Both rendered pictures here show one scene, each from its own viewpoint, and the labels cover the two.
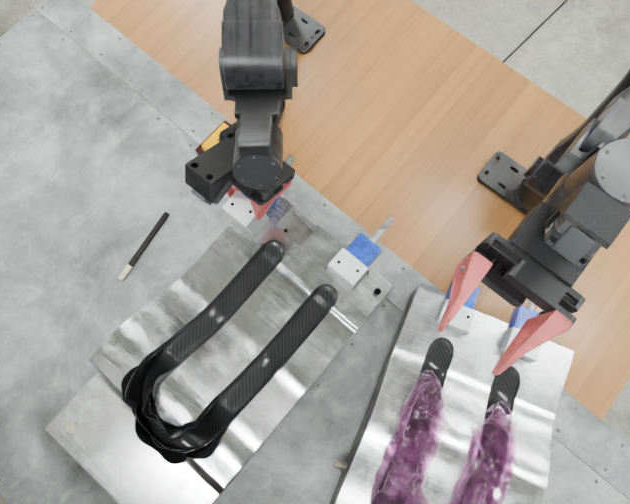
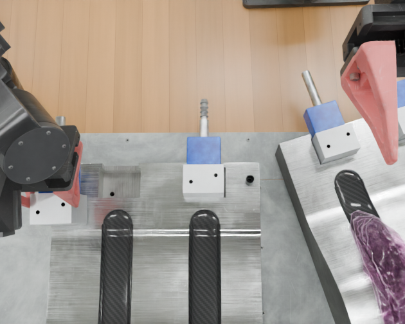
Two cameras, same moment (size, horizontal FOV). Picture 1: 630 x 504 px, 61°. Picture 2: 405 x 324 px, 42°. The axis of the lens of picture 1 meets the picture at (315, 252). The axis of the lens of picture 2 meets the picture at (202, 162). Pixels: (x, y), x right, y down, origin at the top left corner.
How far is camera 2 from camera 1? 0.18 m
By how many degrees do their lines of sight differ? 8
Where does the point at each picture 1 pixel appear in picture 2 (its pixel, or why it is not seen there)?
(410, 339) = (313, 198)
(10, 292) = not seen: outside the picture
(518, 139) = not seen: outside the picture
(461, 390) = (396, 206)
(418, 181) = (195, 49)
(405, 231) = (221, 104)
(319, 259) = (169, 194)
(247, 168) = (23, 161)
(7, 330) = not seen: outside the picture
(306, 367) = (243, 308)
